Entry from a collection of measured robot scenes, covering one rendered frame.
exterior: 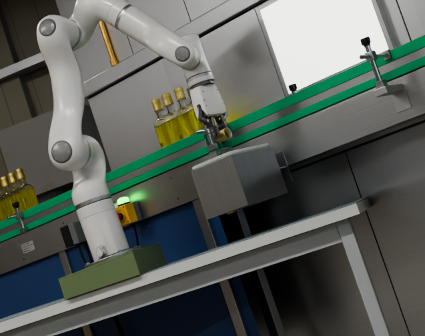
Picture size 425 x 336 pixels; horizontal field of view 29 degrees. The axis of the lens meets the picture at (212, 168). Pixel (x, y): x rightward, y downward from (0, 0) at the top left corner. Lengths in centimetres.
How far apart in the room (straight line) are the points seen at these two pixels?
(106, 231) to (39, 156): 315
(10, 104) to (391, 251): 385
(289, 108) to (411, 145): 40
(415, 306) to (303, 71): 86
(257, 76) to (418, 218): 74
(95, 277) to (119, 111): 102
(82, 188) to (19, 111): 346
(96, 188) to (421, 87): 103
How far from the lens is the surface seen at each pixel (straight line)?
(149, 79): 330
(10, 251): 359
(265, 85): 293
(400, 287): 283
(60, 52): 269
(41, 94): 611
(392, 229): 280
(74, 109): 269
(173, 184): 288
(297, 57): 286
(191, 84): 258
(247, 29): 297
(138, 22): 264
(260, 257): 250
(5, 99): 614
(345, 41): 277
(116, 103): 344
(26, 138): 580
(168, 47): 253
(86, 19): 275
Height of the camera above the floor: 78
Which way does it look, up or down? 5 degrees up
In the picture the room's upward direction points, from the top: 19 degrees counter-clockwise
